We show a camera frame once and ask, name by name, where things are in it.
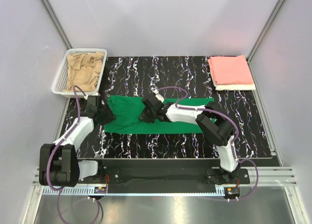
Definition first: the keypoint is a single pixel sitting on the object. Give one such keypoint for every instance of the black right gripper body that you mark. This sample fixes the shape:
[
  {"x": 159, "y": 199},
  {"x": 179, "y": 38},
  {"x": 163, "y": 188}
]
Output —
[{"x": 148, "y": 114}]

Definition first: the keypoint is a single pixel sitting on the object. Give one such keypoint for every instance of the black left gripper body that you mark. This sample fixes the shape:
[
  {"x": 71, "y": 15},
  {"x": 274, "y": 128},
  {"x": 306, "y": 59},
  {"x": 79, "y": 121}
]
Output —
[{"x": 105, "y": 115}]

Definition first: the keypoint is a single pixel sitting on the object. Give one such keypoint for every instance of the green t shirt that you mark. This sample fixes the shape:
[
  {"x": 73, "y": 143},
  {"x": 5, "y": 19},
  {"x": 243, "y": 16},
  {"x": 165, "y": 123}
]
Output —
[{"x": 127, "y": 111}]

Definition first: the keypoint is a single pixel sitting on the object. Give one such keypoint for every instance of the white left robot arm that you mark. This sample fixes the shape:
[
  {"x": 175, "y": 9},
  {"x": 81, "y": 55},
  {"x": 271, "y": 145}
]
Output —
[{"x": 58, "y": 162}]

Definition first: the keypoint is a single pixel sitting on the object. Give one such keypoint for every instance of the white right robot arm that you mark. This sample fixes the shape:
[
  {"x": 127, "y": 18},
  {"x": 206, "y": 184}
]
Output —
[{"x": 217, "y": 128}]

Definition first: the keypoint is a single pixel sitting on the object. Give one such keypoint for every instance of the beige crumpled t shirt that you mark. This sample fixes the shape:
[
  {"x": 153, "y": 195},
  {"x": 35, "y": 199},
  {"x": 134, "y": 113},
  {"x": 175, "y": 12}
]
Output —
[{"x": 84, "y": 71}]

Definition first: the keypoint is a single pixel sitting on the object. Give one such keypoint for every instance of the white plastic basket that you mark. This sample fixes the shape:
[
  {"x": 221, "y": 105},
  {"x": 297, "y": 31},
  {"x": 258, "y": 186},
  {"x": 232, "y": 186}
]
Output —
[{"x": 60, "y": 81}]

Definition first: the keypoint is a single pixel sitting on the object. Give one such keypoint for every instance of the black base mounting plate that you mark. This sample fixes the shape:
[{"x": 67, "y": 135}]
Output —
[{"x": 161, "y": 172}]

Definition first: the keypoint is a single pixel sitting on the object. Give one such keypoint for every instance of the folded cream t shirt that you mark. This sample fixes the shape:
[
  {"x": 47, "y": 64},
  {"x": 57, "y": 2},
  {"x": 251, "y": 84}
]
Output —
[{"x": 235, "y": 86}]

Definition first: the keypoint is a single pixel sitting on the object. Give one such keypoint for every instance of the folded pink t shirt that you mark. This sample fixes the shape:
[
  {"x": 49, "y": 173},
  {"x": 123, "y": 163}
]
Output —
[{"x": 230, "y": 70}]

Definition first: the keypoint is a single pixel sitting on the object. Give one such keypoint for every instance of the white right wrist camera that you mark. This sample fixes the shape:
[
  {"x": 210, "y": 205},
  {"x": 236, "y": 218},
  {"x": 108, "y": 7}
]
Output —
[{"x": 158, "y": 95}]

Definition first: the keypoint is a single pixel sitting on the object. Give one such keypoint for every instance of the white slotted cable duct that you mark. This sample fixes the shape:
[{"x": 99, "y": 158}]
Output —
[{"x": 206, "y": 190}]

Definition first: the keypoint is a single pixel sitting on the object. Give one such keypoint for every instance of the left aluminium frame post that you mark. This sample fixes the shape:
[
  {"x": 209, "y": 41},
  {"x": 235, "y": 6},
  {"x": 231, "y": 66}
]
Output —
[{"x": 55, "y": 21}]

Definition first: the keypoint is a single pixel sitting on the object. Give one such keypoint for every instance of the aluminium frame post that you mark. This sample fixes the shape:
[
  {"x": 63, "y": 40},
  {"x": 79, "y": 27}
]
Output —
[
  {"x": 273, "y": 15},
  {"x": 55, "y": 21}
]

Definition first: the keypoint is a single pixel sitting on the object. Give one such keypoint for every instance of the right aluminium frame post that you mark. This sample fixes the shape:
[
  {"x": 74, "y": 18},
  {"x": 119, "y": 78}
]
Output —
[{"x": 273, "y": 15}]

